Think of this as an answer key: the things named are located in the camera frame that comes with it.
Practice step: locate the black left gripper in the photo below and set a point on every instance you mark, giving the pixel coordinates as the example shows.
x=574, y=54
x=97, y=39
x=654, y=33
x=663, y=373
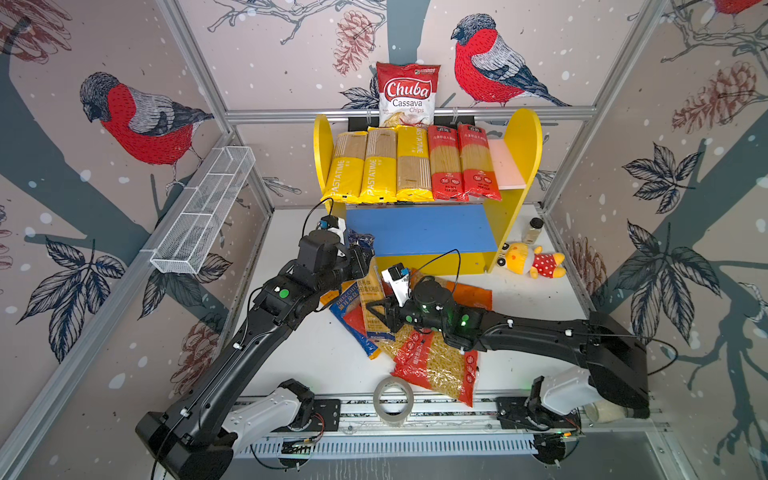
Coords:
x=359, y=264

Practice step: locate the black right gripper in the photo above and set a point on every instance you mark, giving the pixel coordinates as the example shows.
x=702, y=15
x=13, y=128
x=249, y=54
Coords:
x=393, y=312

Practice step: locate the red macaroni bag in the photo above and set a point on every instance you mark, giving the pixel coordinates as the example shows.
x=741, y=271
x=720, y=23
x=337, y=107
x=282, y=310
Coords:
x=426, y=361
x=352, y=318

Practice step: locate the yellow Pastatime spaghetti bag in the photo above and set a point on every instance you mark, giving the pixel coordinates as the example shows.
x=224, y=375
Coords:
x=344, y=180
x=379, y=183

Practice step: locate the red spaghetti bag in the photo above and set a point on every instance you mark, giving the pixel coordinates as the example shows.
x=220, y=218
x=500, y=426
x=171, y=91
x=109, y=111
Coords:
x=446, y=170
x=478, y=173

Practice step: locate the dark blue spaghetti bag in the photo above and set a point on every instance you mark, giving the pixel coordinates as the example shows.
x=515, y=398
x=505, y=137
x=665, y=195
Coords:
x=370, y=287

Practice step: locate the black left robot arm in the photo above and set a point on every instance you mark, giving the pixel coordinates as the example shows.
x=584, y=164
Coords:
x=189, y=439

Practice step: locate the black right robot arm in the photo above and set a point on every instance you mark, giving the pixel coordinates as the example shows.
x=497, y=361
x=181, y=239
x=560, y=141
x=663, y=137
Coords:
x=607, y=363

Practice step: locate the blue orange pasta bag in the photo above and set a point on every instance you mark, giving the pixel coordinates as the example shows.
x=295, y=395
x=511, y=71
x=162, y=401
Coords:
x=346, y=306

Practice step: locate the yellow shelf pink blue boards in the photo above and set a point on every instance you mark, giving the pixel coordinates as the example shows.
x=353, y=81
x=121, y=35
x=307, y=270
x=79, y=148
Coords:
x=453, y=236

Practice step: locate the orange Pastatime pasta bag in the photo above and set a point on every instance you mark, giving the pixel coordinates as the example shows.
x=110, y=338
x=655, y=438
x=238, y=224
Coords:
x=463, y=294

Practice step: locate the clear tape roll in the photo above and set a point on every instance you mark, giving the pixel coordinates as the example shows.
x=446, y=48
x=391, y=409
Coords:
x=393, y=401

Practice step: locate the yellow plush toy red dress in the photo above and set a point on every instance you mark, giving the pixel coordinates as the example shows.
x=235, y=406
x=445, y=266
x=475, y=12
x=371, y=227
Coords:
x=523, y=259

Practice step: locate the red Chuba cassava chips bag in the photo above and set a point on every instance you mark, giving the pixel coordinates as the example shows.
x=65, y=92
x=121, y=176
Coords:
x=407, y=94

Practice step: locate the small spice jar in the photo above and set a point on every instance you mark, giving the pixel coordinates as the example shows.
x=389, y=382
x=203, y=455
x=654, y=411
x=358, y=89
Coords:
x=533, y=231

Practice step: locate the glass jar black lid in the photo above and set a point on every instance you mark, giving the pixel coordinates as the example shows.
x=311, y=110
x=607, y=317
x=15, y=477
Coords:
x=603, y=411

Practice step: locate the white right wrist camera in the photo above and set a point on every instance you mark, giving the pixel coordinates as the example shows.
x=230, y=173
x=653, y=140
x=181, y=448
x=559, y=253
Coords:
x=397, y=277

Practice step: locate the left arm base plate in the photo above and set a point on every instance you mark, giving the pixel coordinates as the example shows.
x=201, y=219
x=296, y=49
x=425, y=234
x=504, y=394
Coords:
x=323, y=416

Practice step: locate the white wire mesh basket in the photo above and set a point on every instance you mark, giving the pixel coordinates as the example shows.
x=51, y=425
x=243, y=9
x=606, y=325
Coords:
x=193, y=232

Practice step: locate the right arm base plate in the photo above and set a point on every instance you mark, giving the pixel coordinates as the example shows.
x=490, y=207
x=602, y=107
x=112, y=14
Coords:
x=514, y=413

